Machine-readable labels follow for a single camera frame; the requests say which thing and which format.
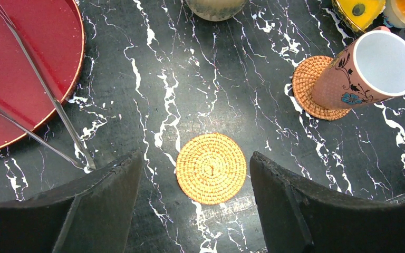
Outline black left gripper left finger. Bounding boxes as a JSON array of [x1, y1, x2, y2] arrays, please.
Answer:
[[0, 150, 143, 252]]

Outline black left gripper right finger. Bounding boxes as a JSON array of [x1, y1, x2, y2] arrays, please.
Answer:
[[250, 152, 405, 252]]

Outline metal food tongs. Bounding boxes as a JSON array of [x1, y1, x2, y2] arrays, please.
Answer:
[[0, 4, 97, 171]]

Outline woven rattan coaster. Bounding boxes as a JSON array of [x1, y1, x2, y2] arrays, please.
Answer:
[[176, 133, 247, 205], [292, 55, 351, 121]]

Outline pink floral mug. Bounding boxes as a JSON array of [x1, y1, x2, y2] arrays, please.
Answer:
[[312, 26, 405, 110]]

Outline yellow striped toy cake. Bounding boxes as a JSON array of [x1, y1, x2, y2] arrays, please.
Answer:
[[331, 0, 385, 33]]

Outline three-tier glass gold stand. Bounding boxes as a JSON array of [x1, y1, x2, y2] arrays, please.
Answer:
[[332, 1, 405, 40]]

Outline beige ceramic pitcher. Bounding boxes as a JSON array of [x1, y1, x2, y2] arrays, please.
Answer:
[[186, 0, 247, 22]]

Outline orange white round cake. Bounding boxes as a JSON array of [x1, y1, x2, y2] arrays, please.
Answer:
[[383, 0, 405, 28]]

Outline red round tray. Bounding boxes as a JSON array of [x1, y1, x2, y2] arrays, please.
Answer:
[[0, 1, 85, 149]]

